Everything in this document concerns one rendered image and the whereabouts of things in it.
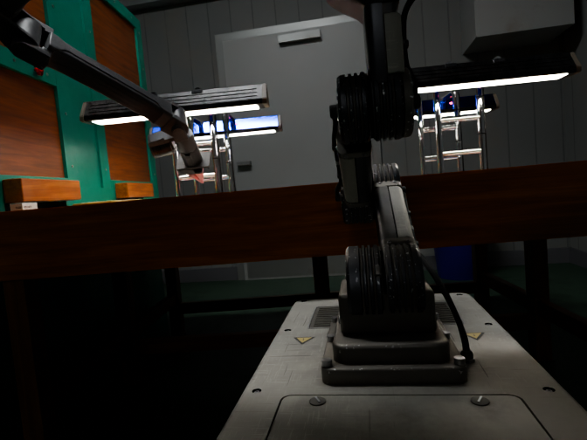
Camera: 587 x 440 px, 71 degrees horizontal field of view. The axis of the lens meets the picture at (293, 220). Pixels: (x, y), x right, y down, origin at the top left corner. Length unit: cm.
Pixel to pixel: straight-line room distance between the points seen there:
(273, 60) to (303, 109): 49
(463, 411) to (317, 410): 17
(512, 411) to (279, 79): 337
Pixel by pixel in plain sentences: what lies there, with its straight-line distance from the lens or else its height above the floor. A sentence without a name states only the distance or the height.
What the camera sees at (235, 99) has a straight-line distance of 139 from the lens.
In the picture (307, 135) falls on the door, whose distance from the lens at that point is 358.
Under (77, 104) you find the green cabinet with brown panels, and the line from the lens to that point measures 192.
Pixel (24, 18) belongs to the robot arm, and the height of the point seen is 116.
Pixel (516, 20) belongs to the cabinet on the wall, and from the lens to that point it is 354.
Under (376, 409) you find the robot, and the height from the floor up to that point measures 47.
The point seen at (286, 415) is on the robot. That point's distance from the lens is 56.
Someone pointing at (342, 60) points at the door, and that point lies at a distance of 368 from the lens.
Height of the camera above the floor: 75
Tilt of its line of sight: 4 degrees down
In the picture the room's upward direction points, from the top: 5 degrees counter-clockwise
